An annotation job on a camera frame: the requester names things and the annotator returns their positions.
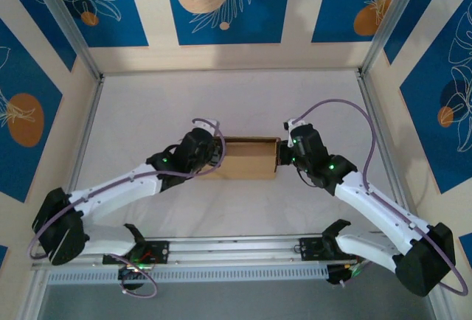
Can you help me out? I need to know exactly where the aluminium frame post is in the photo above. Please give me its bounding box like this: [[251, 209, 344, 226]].
[[359, 0, 432, 77], [27, 0, 104, 80]]

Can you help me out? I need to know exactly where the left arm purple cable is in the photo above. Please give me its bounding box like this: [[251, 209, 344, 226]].
[[28, 117, 226, 298]]

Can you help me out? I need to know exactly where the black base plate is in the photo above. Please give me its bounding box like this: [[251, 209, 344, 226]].
[[102, 240, 170, 265], [299, 237, 368, 262]]

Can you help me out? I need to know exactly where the thin aluminium edge rail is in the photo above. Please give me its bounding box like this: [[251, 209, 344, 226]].
[[99, 69, 362, 77]]

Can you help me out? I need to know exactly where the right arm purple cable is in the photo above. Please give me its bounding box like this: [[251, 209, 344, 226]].
[[294, 98, 470, 296]]

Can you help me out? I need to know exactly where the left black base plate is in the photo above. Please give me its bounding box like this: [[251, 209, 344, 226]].
[[102, 240, 170, 265]]

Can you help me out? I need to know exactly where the brown cardboard paper box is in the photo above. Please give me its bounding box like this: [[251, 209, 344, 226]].
[[197, 135, 282, 181]]

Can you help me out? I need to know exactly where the aluminium side rail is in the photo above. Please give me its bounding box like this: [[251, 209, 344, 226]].
[[53, 76, 104, 240], [355, 71, 417, 232]]

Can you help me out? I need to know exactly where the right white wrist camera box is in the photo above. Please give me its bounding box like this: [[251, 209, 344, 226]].
[[282, 117, 307, 133]]

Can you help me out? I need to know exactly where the thin black wire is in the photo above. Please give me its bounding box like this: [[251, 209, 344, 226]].
[[297, 167, 314, 188]]

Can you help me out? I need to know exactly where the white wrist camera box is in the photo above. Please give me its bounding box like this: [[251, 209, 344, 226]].
[[282, 117, 307, 133], [191, 118, 221, 133]]

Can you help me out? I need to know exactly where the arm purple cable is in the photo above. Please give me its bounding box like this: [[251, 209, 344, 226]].
[[294, 98, 470, 296], [28, 117, 226, 298]]

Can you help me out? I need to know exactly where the grey slotted cable duct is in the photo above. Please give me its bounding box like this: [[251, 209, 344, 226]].
[[47, 265, 329, 285]]

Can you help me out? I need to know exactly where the long aluminium mounting rail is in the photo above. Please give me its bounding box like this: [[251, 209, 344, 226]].
[[32, 232, 437, 270]]

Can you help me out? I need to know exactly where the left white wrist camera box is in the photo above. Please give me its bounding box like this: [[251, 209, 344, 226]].
[[191, 118, 221, 133]]

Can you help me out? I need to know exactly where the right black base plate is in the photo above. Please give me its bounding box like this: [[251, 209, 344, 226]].
[[299, 237, 368, 262]]

